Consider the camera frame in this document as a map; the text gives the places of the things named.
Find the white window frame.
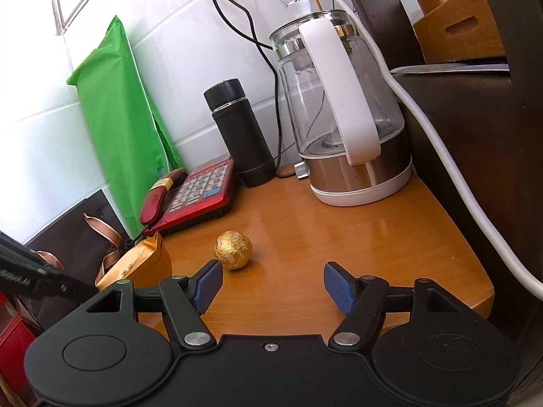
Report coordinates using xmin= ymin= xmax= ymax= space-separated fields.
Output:
xmin=50 ymin=0 xmax=124 ymax=35

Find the green plastic bag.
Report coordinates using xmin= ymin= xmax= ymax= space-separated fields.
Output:
xmin=67 ymin=15 xmax=185 ymax=238

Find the glass electric kettle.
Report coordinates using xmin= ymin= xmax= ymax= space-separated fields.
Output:
xmin=269 ymin=8 xmax=413 ymax=207

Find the patterned mat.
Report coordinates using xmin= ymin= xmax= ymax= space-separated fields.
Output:
xmin=392 ymin=63 xmax=510 ymax=74

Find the dark wooden cabinet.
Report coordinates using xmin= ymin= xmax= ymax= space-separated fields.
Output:
xmin=335 ymin=0 xmax=543 ymax=407

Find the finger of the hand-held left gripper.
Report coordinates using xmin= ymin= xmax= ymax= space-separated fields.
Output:
xmin=38 ymin=264 xmax=99 ymax=304

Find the wooden tea tray box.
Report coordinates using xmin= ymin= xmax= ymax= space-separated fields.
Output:
xmin=413 ymin=0 xmax=507 ymax=63

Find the black kettle cable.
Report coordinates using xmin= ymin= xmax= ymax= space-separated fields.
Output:
xmin=199 ymin=0 xmax=298 ymax=179

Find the wooden nightstand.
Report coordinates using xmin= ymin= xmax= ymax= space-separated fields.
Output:
xmin=95 ymin=163 xmax=495 ymax=344

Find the black paper gift bag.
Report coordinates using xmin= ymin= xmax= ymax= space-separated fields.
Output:
xmin=17 ymin=187 xmax=136 ymax=331

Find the thick white cable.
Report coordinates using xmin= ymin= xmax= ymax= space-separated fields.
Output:
xmin=315 ymin=0 xmax=543 ymax=299

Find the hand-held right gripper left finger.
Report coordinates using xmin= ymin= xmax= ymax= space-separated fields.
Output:
xmin=85 ymin=259 xmax=224 ymax=351

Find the black thermos bottle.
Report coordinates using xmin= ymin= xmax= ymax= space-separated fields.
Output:
xmin=204 ymin=78 xmax=276 ymax=188

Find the gold foil ball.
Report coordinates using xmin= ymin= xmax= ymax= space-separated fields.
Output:
xmin=214 ymin=230 xmax=254 ymax=271

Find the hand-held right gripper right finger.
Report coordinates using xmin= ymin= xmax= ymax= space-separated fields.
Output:
xmin=323 ymin=262 xmax=467 ymax=351

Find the row of red gift bags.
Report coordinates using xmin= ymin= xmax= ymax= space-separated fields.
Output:
xmin=0 ymin=292 xmax=39 ymax=407

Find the gold foil packet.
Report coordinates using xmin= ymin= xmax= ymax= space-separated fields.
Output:
xmin=95 ymin=232 xmax=172 ymax=292

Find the red telephone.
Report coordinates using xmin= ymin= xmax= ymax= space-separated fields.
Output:
xmin=127 ymin=158 xmax=238 ymax=247

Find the dark curved chair back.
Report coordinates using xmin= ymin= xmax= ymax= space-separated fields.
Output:
xmin=479 ymin=0 xmax=543 ymax=94

